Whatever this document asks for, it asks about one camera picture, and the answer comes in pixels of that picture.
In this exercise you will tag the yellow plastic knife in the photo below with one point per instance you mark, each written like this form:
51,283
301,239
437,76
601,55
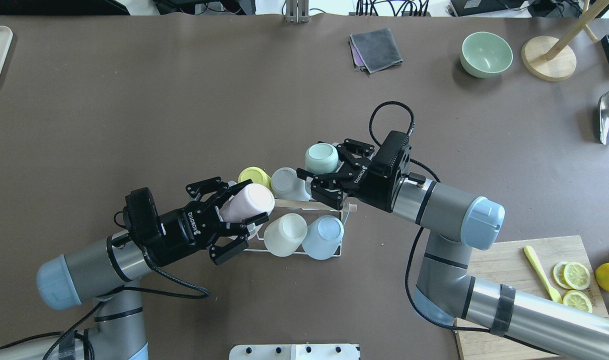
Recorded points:
533,259

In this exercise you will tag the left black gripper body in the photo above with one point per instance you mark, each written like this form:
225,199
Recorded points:
177,231

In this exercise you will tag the yellow cup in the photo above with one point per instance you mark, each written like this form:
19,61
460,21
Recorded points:
257,175

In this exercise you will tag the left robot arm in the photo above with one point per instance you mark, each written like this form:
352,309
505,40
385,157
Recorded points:
114,273

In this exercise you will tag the wooden mug tree stand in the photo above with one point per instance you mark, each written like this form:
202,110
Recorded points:
551,59

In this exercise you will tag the lemon slice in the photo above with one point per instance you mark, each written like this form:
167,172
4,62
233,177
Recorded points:
578,300
558,275
576,276

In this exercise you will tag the cream white cup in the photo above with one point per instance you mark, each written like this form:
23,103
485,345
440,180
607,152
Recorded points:
283,236

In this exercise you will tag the grey cup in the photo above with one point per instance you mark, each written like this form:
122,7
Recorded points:
285,184

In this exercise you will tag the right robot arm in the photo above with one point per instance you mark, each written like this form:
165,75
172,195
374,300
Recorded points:
461,278

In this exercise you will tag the grey folded cloth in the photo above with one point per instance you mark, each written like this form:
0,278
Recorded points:
375,50

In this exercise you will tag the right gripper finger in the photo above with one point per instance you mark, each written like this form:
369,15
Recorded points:
331,189
350,150

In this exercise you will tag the bamboo cutting board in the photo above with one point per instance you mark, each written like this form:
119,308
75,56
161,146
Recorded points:
507,263

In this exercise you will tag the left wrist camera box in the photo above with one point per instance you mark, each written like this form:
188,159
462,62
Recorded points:
141,218

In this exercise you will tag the mint green cup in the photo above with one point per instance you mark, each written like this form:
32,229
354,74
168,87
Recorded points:
321,158

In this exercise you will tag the white wire cup holder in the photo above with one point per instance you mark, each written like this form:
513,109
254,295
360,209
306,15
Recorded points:
310,211

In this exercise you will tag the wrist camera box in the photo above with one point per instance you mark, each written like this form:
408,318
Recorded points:
387,161
141,218

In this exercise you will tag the light blue cup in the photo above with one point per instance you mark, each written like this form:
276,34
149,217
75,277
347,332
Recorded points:
324,236

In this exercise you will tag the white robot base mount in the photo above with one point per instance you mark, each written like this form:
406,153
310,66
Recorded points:
306,351

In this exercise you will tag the pink cup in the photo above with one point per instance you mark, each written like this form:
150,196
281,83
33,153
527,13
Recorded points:
252,200

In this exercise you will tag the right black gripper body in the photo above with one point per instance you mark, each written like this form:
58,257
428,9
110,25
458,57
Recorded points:
372,188

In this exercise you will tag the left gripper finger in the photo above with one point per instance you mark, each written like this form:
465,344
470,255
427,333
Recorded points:
241,232
214,186

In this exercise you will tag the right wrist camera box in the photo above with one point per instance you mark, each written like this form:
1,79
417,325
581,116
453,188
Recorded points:
387,161

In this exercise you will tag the mint green bowl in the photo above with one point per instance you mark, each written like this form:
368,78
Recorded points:
485,55

